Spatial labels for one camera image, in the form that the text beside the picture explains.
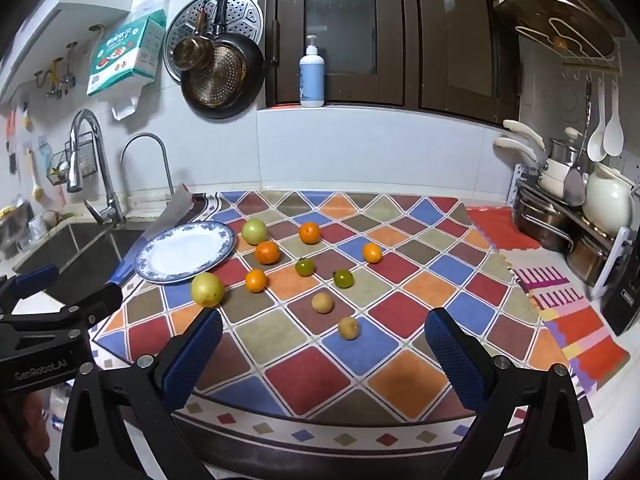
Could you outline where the red foam mat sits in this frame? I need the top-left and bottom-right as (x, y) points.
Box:
(465, 206), (543, 253)

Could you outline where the wall rack with cutting boards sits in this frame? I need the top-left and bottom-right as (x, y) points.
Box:
(492, 0), (627, 73)

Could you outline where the black box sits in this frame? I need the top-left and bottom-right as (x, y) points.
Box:
(599, 272), (640, 337)

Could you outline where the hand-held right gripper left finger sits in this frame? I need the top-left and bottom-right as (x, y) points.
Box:
(59, 308), (224, 480)

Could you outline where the small brass saucepan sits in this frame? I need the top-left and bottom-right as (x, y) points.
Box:
(172, 7), (216, 72)

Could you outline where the metal spatula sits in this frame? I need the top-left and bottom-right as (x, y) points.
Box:
(564, 77), (594, 208)

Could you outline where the brass colander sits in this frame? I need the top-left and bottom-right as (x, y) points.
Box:
(182, 45), (249, 109)

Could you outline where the yellow-green apple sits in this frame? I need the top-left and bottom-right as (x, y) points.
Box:
(190, 272), (225, 308)

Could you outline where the white dish rack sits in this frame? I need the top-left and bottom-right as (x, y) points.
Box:
(507, 162), (635, 302)

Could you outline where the black frying pan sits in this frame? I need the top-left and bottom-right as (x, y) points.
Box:
(180, 0), (266, 121)

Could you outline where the black wire basket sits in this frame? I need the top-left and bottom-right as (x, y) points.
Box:
(46, 131), (98, 187)

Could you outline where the white blue pump bottle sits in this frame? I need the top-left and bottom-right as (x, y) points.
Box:
(299, 35), (326, 108)

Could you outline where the white ceramic jug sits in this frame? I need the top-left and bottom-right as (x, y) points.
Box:
(582, 164), (634, 237)

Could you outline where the chrome pull-down faucet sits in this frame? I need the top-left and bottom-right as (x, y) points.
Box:
(66, 109), (126, 226)

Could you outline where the blue rimmed white plate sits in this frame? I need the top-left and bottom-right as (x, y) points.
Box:
(134, 220), (237, 286)

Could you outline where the perforated metal steamer tray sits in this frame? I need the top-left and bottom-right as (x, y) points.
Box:
(164, 0), (263, 83)

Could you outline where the white plastic sheet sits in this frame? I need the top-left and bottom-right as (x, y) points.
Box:
(120, 183), (193, 281)

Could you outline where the striped colourful mat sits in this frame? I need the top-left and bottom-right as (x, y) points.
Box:
(505, 247), (632, 401)

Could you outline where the green apple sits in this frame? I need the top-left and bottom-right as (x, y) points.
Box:
(242, 218), (269, 246)

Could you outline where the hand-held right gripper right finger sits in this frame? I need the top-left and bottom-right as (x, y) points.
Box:
(424, 307), (590, 480)

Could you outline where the green white tissue pack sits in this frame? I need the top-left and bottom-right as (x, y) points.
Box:
(86, 8), (167, 121)

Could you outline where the thin gooseneck faucet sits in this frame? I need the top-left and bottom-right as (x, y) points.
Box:
(120, 132), (176, 201)

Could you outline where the colourful diamond pattern mat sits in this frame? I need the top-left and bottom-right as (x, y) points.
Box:
(90, 190), (596, 453)

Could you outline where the dark wooden window frame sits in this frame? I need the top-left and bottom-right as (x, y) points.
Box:
(264, 0), (522, 126)

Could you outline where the stainless steel sink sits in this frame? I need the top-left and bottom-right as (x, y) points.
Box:
(12, 220), (156, 301)

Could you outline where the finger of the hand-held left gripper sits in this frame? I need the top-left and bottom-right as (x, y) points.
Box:
(0, 263), (60, 313)
(59, 285), (124, 342)

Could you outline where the white rice spoon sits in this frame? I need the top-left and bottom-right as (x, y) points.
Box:
(586, 77), (608, 163)
(602, 80), (624, 157)

